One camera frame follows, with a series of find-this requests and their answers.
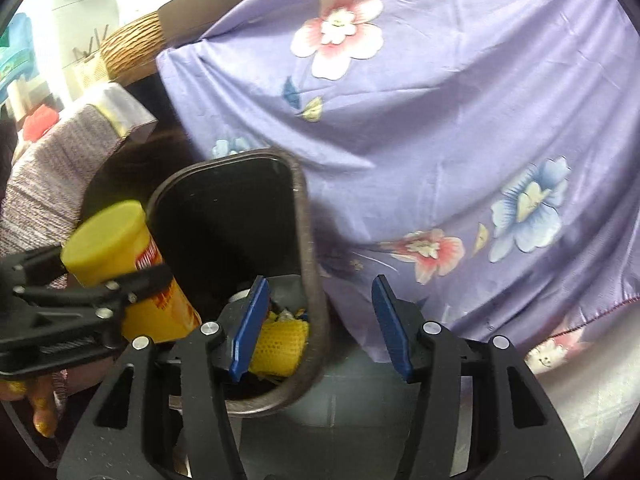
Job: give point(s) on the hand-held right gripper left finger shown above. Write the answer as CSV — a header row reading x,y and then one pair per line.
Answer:
x,y
247,330

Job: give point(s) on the red foam fruit net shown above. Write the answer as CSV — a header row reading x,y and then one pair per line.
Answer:
x,y
40,122

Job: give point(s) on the yellow lidded can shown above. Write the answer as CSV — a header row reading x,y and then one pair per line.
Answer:
x,y
115,240

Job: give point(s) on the person's left hand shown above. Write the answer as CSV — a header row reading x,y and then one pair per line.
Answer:
x,y
40,400

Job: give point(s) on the yellow foam fruit net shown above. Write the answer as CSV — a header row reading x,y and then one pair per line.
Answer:
x,y
280,347

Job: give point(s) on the wicker basket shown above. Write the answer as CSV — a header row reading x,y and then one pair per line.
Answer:
x,y
135,42

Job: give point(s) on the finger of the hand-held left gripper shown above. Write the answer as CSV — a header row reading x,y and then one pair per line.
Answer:
x,y
100,292
30,262

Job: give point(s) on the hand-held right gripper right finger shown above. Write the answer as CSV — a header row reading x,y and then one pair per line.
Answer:
x,y
395,330

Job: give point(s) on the purple floral sheet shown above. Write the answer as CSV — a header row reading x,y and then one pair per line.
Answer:
x,y
450,110

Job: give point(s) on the brown plastic bin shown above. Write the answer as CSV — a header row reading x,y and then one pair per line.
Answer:
x,y
307,240

